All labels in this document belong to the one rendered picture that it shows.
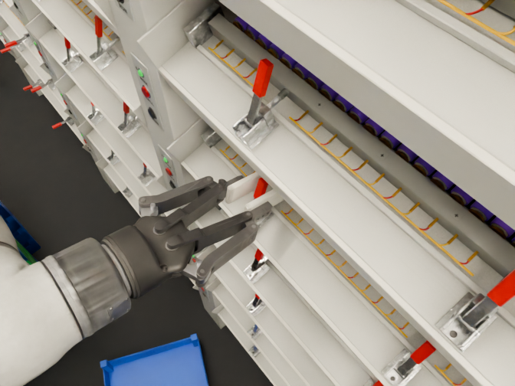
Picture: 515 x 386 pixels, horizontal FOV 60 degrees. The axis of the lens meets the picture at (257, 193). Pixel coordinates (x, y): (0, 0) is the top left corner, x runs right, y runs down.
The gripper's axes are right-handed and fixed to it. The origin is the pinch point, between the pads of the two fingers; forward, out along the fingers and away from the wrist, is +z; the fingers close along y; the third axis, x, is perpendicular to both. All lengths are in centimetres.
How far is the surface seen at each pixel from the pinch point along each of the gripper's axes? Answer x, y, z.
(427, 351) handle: 1.3, 26.8, 0.3
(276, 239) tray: -6.5, 4.3, 1.2
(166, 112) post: 3.1, -16.2, -3.4
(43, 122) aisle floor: -100, -140, 13
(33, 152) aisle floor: -102, -127, 3
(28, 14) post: -19, -86, 2
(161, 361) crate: -103, -20, -2
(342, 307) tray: -6.5, 16.9, 1.3
